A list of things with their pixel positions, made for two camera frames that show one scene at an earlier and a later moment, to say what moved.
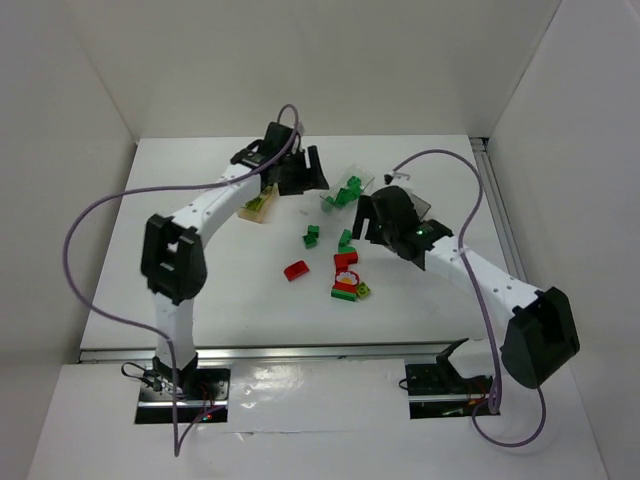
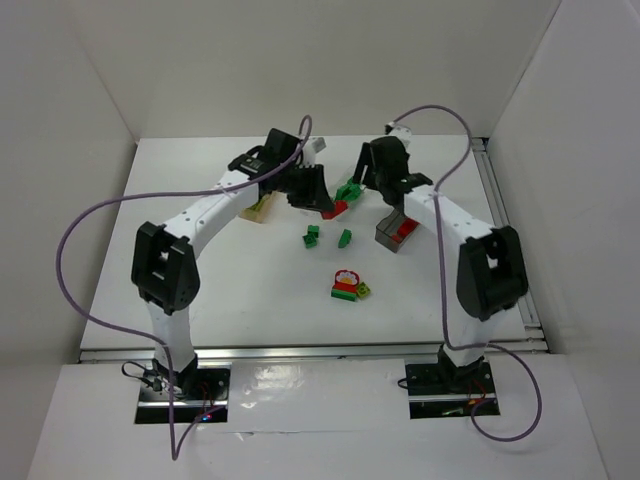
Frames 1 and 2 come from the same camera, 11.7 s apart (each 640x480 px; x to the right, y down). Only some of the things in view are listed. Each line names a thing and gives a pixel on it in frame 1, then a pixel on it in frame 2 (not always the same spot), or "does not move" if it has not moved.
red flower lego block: (345, 284) does not move
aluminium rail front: (139, 353) does not move
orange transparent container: (257, 208) does not move
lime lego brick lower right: (362, 290) does not move
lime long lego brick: (256, 202) does not move
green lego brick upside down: (310, 240) does not move
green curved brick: (345, 247) to (348, 191)
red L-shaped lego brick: (342, 260) to (340, 207)
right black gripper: (373, 218) to (373, 163)
